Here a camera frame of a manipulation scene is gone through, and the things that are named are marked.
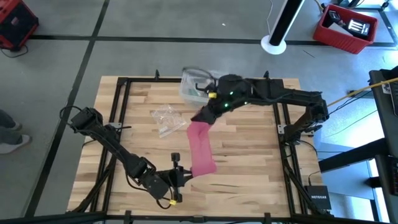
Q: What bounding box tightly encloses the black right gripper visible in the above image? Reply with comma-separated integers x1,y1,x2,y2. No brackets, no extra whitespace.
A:
190,73,252,126

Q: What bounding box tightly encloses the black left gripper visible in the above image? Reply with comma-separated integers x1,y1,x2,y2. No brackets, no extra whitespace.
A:
158,152,195,202

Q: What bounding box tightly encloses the pink elastic bandage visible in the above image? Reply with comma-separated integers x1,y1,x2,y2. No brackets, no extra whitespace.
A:
186,120,218,178

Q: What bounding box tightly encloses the clear plastic bag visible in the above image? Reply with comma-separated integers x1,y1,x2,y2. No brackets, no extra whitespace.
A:
151,104,187,139

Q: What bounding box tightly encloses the clear plastic storage box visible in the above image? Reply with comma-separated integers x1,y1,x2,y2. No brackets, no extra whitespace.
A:
179,67,229,106

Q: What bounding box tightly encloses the red plastic crate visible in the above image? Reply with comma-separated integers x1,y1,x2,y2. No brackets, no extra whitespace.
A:
312,3,379,55

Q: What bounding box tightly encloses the small black device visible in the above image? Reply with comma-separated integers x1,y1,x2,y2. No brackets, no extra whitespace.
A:
327,10,345,26

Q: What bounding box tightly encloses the black device with silver slots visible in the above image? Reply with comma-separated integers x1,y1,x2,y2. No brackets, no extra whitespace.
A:
346,18,371,40

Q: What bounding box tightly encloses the black desk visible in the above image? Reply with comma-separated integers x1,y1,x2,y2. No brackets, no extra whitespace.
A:
318,65,398,224

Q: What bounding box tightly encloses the person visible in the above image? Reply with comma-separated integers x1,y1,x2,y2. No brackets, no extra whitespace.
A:
0,108,32,156

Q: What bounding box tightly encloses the red and black toolbox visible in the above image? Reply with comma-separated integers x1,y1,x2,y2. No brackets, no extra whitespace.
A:
0,0,40,52

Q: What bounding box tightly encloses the black U-shaped handle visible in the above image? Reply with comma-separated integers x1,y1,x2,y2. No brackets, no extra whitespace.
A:
195,82,212,94

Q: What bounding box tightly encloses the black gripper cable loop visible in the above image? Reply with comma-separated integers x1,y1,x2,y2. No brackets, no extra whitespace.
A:
182,67,218,91

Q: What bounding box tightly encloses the black metal table frame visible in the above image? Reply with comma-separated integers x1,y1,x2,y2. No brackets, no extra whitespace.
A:
67,70,335,224

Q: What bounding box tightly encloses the black cable bundle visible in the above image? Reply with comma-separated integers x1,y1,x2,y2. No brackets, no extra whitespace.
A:
281,155,321,215
70,155,118,214

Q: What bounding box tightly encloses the black post with white base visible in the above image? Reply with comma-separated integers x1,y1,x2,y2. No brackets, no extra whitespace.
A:
260,0,305,55

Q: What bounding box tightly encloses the black Netgear network switch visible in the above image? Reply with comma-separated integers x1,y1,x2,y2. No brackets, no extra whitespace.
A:
303,185,332,211

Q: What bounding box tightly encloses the yellow cable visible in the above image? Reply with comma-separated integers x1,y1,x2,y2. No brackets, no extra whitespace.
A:
326,77,398,108

